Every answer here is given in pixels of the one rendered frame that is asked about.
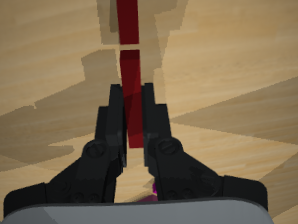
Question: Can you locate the pink rod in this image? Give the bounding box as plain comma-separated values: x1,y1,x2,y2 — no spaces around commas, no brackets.
137,194,158,202

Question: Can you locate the red rod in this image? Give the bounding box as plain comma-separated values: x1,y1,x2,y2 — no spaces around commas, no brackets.
116,0,139,45
120,49,143,149

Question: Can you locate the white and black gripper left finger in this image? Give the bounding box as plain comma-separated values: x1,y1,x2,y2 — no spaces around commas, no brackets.
3,84,127,219

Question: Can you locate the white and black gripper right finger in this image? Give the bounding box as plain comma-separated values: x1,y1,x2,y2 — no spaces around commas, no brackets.
141,83,268,212

